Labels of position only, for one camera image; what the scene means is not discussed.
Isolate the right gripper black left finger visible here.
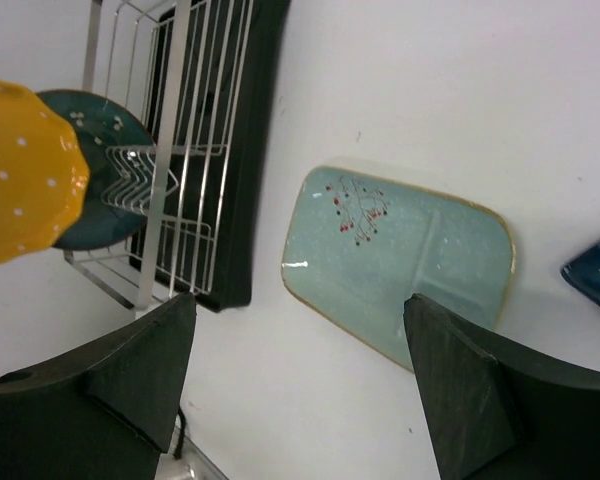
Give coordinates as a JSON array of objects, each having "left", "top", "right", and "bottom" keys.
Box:
[{"left": 0, "top": 293, "right": 196, "bottom": 479}]

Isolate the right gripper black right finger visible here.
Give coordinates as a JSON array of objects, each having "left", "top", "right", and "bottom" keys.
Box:
[{"left": 404, "top": 294, "right": 600, "bottom": 479}]

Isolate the light green divided tray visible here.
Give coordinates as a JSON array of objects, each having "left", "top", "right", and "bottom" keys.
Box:
[{"left": 281, "top": 166, "right": 516, "bottom": 369}]

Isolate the yellow dotted plate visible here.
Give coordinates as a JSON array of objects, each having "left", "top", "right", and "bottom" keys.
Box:
[{"left": 0, "top": 80, "right": 90, "bottom": 264}]

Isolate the teal round plate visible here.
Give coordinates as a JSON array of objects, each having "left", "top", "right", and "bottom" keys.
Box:
[{"left": 33, "top": 88, "right": 158, "bottom": 251}]

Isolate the black drip tray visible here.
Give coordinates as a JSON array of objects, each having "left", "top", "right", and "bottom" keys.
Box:
[{"left": 155, "top": 1, "right": 290, "bottom": 312}]

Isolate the wire dish rack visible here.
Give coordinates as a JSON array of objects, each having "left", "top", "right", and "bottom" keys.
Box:
[{"left": 64, "top": 1, "right": 254, "bottom": 311}]

